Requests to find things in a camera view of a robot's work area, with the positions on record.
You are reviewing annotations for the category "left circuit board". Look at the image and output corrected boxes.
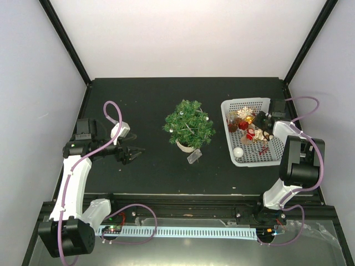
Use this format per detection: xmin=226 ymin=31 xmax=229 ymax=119
xmin=102 ymin=225 xmax=122 ymax=234

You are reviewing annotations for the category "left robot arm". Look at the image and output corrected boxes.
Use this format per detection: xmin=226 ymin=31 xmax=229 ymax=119
xmin=38 ymin=119 xmax=144 ymax=258

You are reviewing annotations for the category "white snowflake ornament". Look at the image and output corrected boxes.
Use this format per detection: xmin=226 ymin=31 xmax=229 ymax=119
xmin=237 ymin=106 xmax=253 ymax=119

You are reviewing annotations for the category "black frame post right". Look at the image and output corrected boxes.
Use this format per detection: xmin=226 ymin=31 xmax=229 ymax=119
xmin=283 ymin=0 xmax=338 ymax=85

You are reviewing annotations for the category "red santa ornament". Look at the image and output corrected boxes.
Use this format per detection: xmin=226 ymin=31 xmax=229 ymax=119
xmin=246 ymin=128 xmax=255 ymax=141

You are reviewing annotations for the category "gold bell ornament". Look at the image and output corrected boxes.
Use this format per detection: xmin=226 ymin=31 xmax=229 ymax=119
xmin=245 ymin=116 xmax=255 ymax=124

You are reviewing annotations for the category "small green christmas tree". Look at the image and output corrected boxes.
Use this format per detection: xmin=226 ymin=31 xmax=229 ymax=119
xmin=162 ymin=99 xmax=216 ymax=154

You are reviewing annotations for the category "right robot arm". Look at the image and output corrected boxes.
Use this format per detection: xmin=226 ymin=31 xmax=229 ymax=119
xmin=252 ymin=99 xmax=325 ymax=224

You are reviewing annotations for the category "white slotted cable duct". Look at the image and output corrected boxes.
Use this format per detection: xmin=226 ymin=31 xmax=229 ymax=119
xmin=95 ymin=226 xmax=257 ymax=241

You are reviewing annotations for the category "black frame post left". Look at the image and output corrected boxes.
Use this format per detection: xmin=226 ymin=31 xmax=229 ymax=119
xmin=39 ymin=0 xmax=92 ymax=86

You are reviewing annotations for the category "pine cone ornament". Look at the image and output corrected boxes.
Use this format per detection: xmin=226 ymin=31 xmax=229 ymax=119
xmin=227 ymin=117 xmax=241 ymax=133

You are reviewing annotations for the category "string light with white balls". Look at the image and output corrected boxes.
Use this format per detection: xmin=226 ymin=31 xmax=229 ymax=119
xmin=168 ymin=109 xmax=210 ymax=165

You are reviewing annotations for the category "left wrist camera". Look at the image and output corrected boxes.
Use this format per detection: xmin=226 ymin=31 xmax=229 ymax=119
xmin=110 ymin=122 xmax=130 ymax=138

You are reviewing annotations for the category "right circuit board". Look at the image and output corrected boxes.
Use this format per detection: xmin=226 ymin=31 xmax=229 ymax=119
xmin=257 ymin=225 xmax=286 ymax=236

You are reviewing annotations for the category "black frame post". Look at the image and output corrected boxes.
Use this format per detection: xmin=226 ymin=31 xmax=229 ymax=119
xmin=39 ymin=0 xmax=92 ymax=86
xmin=283 ymin=0 xmax=338 ymax=85

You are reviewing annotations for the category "white plastic basket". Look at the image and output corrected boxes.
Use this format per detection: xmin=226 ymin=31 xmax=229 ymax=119
xmin=221 ymin=98 xmax=284 ymax=167

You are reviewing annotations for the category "red gift box ornament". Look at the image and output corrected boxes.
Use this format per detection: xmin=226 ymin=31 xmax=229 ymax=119
xmin=238 ymin=120 xmax=249 ymax=130

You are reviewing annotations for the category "large white ball ornament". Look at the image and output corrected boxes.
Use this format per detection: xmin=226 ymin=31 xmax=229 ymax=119
xmin=233 ymin=147 xmax=244 ymax=158

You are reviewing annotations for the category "circuit board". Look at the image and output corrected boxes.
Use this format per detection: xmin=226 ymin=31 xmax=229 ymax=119
xmin=102 ymin=225 xmax=122 ymax=234
xmin=257 ymin=225 xmax=286 ymax=236

